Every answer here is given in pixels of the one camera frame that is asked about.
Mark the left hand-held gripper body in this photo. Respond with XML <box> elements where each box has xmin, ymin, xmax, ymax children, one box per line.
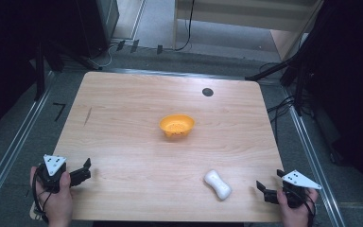
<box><xmin>36</xmin><ymin>153</ymin><xmax>72</xmax><ymax>194</ymax></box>

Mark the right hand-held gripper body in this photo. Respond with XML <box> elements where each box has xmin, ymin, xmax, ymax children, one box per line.
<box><xmin>276</xmin><ymin>169</ymin><xmax>322</xmax><ymax>209</ymax></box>

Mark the white soap bar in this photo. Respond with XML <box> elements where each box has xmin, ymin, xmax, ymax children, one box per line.
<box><xmin>203</xmin><ymin>168</ymin><xmax>233</xmax><ymax>201</ymax></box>

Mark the orange plastic bowl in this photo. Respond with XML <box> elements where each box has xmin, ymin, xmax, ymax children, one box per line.
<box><xmin>158</xmin><ymin>113</ymin><xmax>196</xmax><ymax>138</ymax></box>

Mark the person's right hand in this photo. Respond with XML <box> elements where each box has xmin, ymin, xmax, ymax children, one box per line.
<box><xmin>276</xmin><ymin>187</ymin><xmax>319</xmax><ymax>227</ymax></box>

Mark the person's left hand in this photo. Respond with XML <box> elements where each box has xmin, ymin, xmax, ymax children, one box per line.
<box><xmin>29</xmin><ymin>166</ymin><xmax>74</xmax><ymax>227</ymax></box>

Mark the black metal stand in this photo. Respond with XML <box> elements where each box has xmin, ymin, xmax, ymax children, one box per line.
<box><xmin>32</xmin><ymin>34</ymin><xmax>103</xmax><ymax>102</ymax></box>
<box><xmin>245</xmin><ymin>6</ymin><xmax>338</xmax><ymax>117</ymax></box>

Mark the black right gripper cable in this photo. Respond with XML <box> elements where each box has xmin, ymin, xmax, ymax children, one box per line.
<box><xmin>284</xmin><ymin>184</ymin><xmax>318</xmax><ymax>227</ymax></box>

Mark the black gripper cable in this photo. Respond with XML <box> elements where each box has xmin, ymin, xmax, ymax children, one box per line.
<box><xmin>284</xmin><ymin>184</ymin><xmax>318</xmax><ymax>227</ymax></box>
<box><xmin>31</xmin><ymin>168</ymin><xmax>52</xmax><ymax>223</ymax></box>

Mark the silver metal floor rail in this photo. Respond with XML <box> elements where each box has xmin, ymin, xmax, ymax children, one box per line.
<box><xmin>0</xmin><ymin>71</ymin><xmax>57</xmax><ymax>218</ymax></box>
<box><xmin>283</xmin><ymin>86</ymin><xmax>348</xmax><ymax>227</ymax></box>

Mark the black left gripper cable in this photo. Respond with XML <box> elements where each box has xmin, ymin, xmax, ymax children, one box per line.
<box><xmin>31</xmin><ymin>168</ymin><xmax>52</xmax><ymax>223</ymax></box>

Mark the black floor cables bundle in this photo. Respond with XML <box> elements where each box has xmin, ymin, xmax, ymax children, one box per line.
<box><xmin>259</xmin><ymin>61</ymin><xmax>313</xmax><ymax>144</ymax></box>

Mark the white floor cable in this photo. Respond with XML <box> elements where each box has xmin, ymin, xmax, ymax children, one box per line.
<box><xmin>87</xmin><ymin>43</ymin><xmax>121</xmax><ymax>69</ymax></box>

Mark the black hanging cable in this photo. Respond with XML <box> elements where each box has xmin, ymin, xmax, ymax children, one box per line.
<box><xmin>173</xmin><ymin>0</ymin><xmax>197</xmax><ymax>52</ymax></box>

